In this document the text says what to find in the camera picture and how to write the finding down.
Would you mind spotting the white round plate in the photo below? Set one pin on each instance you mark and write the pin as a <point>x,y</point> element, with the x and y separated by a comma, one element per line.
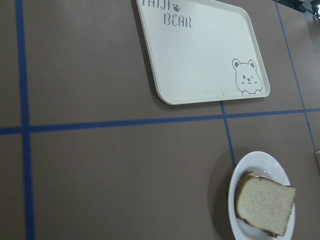
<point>264,165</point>

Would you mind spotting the cream bear tray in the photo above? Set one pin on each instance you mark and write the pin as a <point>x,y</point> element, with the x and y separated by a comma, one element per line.
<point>202,51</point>

